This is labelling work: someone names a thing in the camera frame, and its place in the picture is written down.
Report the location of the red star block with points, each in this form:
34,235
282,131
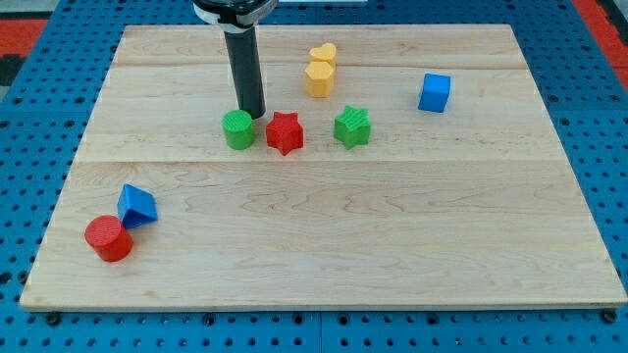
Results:
284,132

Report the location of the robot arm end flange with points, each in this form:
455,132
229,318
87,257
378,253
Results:
234,16

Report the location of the green star block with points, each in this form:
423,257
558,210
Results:
352,127

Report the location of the light wooden board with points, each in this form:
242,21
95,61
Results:
475,208

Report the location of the green cylinder block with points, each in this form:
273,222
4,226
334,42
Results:
238,129

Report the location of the yellow hexagon block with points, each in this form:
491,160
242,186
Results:
319,79

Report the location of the yellow heart block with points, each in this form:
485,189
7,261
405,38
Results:
327,53

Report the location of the blue cube block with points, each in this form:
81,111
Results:
435,93

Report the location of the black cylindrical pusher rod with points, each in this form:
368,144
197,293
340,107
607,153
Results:
246,71

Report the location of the blue triangular prism block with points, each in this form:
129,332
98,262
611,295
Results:
136,207

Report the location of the red cylinder block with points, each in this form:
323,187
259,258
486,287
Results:
108,237

